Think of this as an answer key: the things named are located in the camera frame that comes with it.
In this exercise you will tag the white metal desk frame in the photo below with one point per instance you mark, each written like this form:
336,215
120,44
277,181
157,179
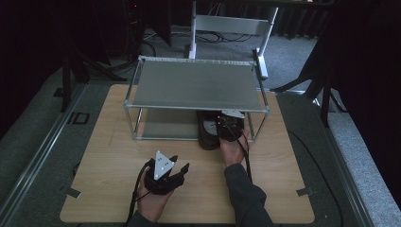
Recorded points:
233,24

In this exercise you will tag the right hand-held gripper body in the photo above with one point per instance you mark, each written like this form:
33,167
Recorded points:
228,127

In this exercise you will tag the metal floor rail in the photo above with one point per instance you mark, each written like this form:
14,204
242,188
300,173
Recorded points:
346,167
41,154

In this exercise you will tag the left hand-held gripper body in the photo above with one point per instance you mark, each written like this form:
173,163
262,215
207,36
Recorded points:
164,181

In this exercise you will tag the grey metal shoe rack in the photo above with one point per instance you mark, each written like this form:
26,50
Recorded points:
195,85

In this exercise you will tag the grey tape strip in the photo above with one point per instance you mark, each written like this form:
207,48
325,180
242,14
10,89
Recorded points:
305,191
72,192

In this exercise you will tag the person's left hand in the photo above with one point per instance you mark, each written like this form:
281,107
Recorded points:
153,205

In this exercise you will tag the dark equipment with red light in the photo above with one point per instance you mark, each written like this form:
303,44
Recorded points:
135,19

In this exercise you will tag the black rectangular buckle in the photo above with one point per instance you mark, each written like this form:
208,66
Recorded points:
78,118

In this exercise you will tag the person's right hand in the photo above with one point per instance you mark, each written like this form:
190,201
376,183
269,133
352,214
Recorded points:
231,154

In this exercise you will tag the black tripod stand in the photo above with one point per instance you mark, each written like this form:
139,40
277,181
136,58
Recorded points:
66,82
325,104

